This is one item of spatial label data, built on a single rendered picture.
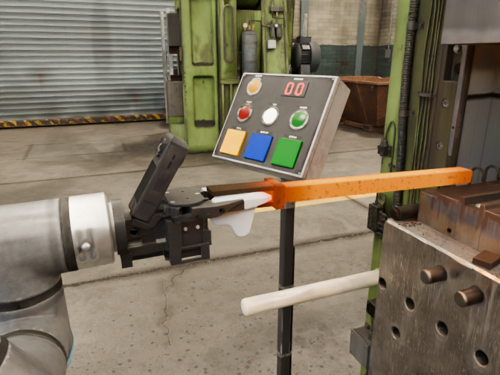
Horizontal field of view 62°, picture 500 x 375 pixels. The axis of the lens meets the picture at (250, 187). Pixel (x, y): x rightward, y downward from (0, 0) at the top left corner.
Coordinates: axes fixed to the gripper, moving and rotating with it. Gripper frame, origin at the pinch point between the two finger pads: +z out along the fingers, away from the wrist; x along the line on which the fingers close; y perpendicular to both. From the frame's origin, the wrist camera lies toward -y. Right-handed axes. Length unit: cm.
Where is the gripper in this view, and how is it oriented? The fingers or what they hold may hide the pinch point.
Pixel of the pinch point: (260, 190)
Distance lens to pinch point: 58.4
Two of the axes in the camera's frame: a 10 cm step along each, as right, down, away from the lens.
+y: 0.1, 9.5, 3.1
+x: 3.6, 2.9, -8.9
